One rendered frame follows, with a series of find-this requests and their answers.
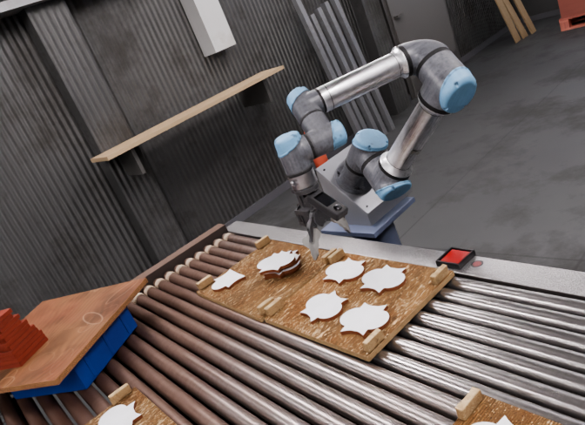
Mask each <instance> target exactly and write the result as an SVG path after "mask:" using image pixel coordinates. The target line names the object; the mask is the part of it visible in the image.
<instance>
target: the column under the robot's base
mask: <svg viewBox="0 0 585 425"><path fill-rule="evenodd" d="M414 202H415V198H414V197H405V198H404V199H403V200H402V201H401V202H400V203H399V204H397V205H396V206H395V207H394V208H393V209H391V210H390V211H389V212H388V213H387V214H385V215H384V216H383V217H382V218H381V219H379V220H378V221H377V222H376V223H375V224H373V225H372V226H358V225H349V228H350V231H351V232H350V233H348V232H346V231H345V230H344V228H343V227H341V226H340V225H339V224H336V223H333V222H331V223H329V224H328V225H327V226H325V227H324V228H323V229H322V230H321V232H322V233H324V234H331V235H339V236H352V237H353V238H355V239H365V240H371V241H378V242H384V243H389V244H395V245H401V243H400V238H399V235H398V233H397V230H396V228H395V225H394V221H395V220H396V219H397V218H398V217H399V216H400V215H401V214H402V213H403V212H405V211H406V209H407V208H408V207H409V206H410V205H412V204H413V203H414Z"/></svg>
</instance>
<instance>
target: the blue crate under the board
mask: <svg viewBox="0 0 585 425"><path fill-rule="evenodd" d="M137 326H138V325H137V323H136V321H135V320H134V319H133V317H132V315H131V313H130V311H129V310H128V308H127V307H126V308H125V309H124V310H123V312H122V313H121V314H120V315H119V316H118V317H117V318H116V319H115V320H114V321H113V322H112V323H111V325H110V326H109V327H108V328H107V329H106V331H105V332H104V333H103V334H102V335H101V336H100V338H99V339H98V340H97V341H96V342H95V344H94V345H93V346H92V347H91V348H90V349H89V351H88V352H87V353H86V354H85V355H84V357H83V358H82V359H81V360H80V361H79V362H78V363H77V365H76V366H75V367H74V368H73V369H72V370H71V371H70V372H69V373H68V374H67V375H66V377H65V378H64V379H63V380H62V381H61V383H60V384H59V385H55V386H49V387H43V388H32V389H26V390H20V391H14V392H11V393H12V394H13V396H14V397H15V398H16V399H23V398H29V397H35V396H41V395H53V394H59V393H65V392H71V391H78V390H84V389H87V388H88V387H89V386H90V385H91V384H92V383H93V382H94V380H95V379H96V378H97V377H98V375H99V374H100V373H101V371H102V370H103V369H104V367H105V366H106V365H107V364H108V362H109V361H110V360H111V358H112V357H113V356H114V354H115V353H116V352H117V351H118V350H119V349H120V348H121V346H122V345H123V344H124V342H125V341H126V340H127V339H128V337H129V336H130V335H131V333H132V332H133V331H134V330H135V328H136V327H137Z"/></svg>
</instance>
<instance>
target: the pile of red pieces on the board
mask: <svg viewBox="0 0 585 425"><path fill-rule="evenodd" d="M12 312H13V311H12V310H11V308H8V309H4V310H1V311H0V370H4V369H9V368H19V367H21V366H22V365H23V364H24V363H25V362H26V361H27V360H28V359H29V358H30V357H31V356H32V355H33V354H34V353H35V352H36V351H37V350H38V349H39V348H40V347H41V346H42V345H43V344H44V343H45V342H46V341H47V340H48V338H47V337H46V336H45V334H43V331H42V330H41V329H40V330H38V329H37V327H36V326H35V325H34V324H32V325H30V324H29V323H28V321H27V320H26V319H25V320H20V319H19V318H20V315H19V314H14V315H12V314H11V313H12Z"/></svg>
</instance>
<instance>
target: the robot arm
mask: <svg viewBox="0 0 585 425"><path fill-rule="evenodd" d="M410 76H417V78H418V79H419V80H420V81H421V82H422V86H421V88H420V90H419V92H418V99H419V103H418V104H417V105H416V107H415V108H414V111H413V112H412V114H411V116H410V117H409V119H408V121H407V122H406V124H405V125H404V127H403V129H402V130H401V132H400V134H399V136H398V138H397V139H396V140H395V142H394V143H393V146H392V147H391V149H390V151H388V150H387V147H388V139H387V136H386V135H385V134H383V133H382V132H380V131H377V130H374V129H363V130H361V131H359V132H357V133H356V135H355V137H354V139H353V142H352V144H351V147H350V149H349V152H348V154H347V156H346V159H344V160H343V161H342V162H341V163H340V164H339V165H338V167H337V169H336V171H335V174H334V177H335V181H336V183H337V184H338V186H339V187H340V188H341V189H342V190H344V191H345V192H348V193H351V194H354V195H362V194H366V193H368V192H370V191H371V189H372V188H373V189H374V191H375V194H377V195H378V196H379V198H380V199H381V200H384V201H389V200H393V199H397V198H398V197H400V196H401V195H403V194H405V193H406V192H407V191H408V190H409V189H410V188H411V186H412V184H411V181H410V180H409V179H408V178H409V177H410V175H411V174H412V171H413V167H412V163H413V162H414V161H415V159H416V158H417V156H418V155H419V153H420V151H421V150H422V148H423V147H424V145H425V144H426V142H427V141H428V140H429V138H430V137H431V135H432V134H433V132H434V130H435V129H436V127H437V126H438V124H439V122H440V121H441V120H442V118H443V117H444V116H446V115H449V114H451V113H455V112H457V111H460V110H462V109H463V108H464V106H465V105H467V104H468V103H469V102H470V101H471V100H472V98H473V96H474V94H475V92H476V87H477V83H476V80H475V78H474V76H473V75H472V74H471V71H470V70H469V69H468V68H467V67H465V66H464V64H463V63H462V62H461V61H460V60H459V59H458V58H457V57H456V56H455V55H454V54H453V52H451V51H450V49H449V48H448V47H447V46H446V45H445V44H443V43H441V42H439V41H436V40H431V39H420V40H414V41H409V42H406V43H403V44H400V45H398V46H395V47H393V48H392V50H391V53H389V54H387V55H385V56H384V57H380V58H378V59H376V60H374V61H372V62H371V63H369V64H366V65H363V66H361V67H360V68H358V69H356V70H354V71H351V72H349V73H347V74H345V75H343V76H341V77H339V78H336V79H334V80H333V81H330V82H328V83H326V84H323V85H321V86H320V87H318V88H316V89H314V90H311V91H309V90H308V89H307V88H306V87H303V86H302V87H297V88H295V89H293V90H292V91H291V92H290V93H289V95H288V96H287V100H286V102H287V104H288V106H289V108H290V110H291V113H292V115H294V117H295V118H296V119H297V121H298V122H299V124H300V126H301V128H302V129H303V131H304V132H305V134H303V135H300V134H299V132H297V131H291V132H287V133H285V134H282V135H280V136H279V137H277V138H276V139H275V141H274V145H275V148H276V150H277V153H278V157H279V159H280V161H281V163H282V165H283V167H284V170H285V172H286V176H287V177H288V179H289V182H290V185H291V186H292V189H291V192H292V193H295V195H296V197H297V199H298V201H299V206H298V205H297V207H298V208H296V209H295V210H294V212H295V214H296V217H297V219H298V221H299V224H300V225H301V226H304V227H306V228H307V232H308V234H307V236H306V237H305V238H303V240H302V244H303V245H304V246H306V247H307V248H309V249H310V251H311V255H312V257H313V259H314V260H316V259H317V258H318V256H319V238H320V231H319V230H318V228H317V225H319V226H324V223H326V222H327V221H332V222H333V223H338V224H339V225H340V226H341V227H343V228H344V230H345V231H346V232H348V233H350V232H351V231H350V228H349V225H348V223H347V221H346V219H345V216H346V215H347V213H348V207H346V206H344V205H343V204H341V203H340V202H339V201H338V200H336V199H334V198H332V197H331V196H329V195H328V194H326V193H325V192H323V191H321V190H320V189H317V188H318V187H319V183H318V181H317V176H316V174H315V171H314V170H313V166H312V164H311V161H312V160H314V159H316V158H319V157H321V156H323V155H325V154H327V153H329V152H331V151H335V150H336V149H338V148H339V147H341V146H343V145H345V144H346V142H347V135H346V130H345V128H344V126H343V124H341V122H340V121H339V120H337V119H335V120H334V121H331V122H330V121H329V120H328V118H327V117H326V115H325V113H326V112H328V111H331V110H333V109H335V108H337V107H339V106H341V105H343V104H345V103H347V102H349V101H352V100H354V99H356V98H358V97H360V96H362V95H364V94H366V93H368V92H370V91H373V90H375V89H377V88H379V87H381V86H382V85H384V84H387V83H389V82H391V81H394V80H395V79H397V78H400V77H402V78H408V77H410ZM316 189H317V190H316ZM315 190H316V191H315ZM298 216H299V217H298Z"/></svg>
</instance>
